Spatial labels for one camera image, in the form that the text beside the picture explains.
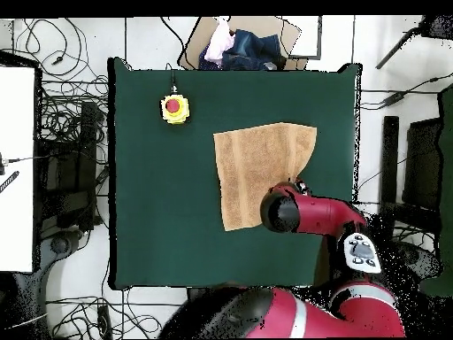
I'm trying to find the dark green tablecloth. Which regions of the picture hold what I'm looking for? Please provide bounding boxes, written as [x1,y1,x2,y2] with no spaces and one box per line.
[107,58,363,291]

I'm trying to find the black tripod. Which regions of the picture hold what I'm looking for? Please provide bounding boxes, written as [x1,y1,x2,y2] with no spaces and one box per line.
[375,14,453,70]

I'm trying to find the tangled black cables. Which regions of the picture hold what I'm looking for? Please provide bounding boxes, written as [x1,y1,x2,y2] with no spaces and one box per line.
[45,286,167,339]
[13,17,110,146]

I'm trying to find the black metal stand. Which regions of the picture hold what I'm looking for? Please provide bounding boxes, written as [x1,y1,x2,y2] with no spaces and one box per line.
[376,115,443,242]
[36,100,107,231]

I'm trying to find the blue denim jeans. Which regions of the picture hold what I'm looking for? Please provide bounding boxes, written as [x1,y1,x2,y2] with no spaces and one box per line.
[197,28,288,72]

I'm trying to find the white desk top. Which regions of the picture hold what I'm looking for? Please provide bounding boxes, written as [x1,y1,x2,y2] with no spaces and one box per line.
[0,65,36,274]

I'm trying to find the brown cardboard box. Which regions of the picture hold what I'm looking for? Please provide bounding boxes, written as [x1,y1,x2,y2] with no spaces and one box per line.
[177,15,309,72]

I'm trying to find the green fabric sheet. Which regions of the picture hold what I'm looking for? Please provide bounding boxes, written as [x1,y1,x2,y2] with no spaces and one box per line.
[417,83,453,298]

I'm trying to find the yellow emergency stop button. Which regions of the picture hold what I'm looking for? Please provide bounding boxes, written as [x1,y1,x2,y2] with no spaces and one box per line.
[160,93,191,126]

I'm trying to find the tan terry towel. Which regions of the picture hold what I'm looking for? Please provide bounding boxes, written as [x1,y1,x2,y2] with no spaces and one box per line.
[212,121,319,232]

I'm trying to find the pale pink garment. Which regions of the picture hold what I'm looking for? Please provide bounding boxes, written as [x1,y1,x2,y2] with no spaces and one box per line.
[203,17,237,67]

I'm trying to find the black emergency stop cable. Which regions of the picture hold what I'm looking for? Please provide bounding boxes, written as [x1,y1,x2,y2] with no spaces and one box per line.
[165,62,178,95]

